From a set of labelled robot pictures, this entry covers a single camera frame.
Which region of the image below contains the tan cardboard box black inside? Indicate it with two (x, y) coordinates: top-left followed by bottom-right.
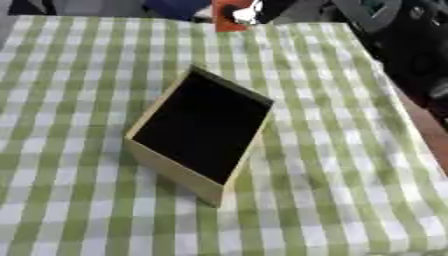
(122, 64), (277, 208)

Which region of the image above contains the orange box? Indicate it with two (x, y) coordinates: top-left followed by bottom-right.
(211, 0), (259, 33)

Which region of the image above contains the blue bag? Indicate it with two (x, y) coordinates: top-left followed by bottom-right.
(141, 0), (214, 22)

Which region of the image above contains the black chair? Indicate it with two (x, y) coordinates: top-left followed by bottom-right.
(330, 0), (448, 131)

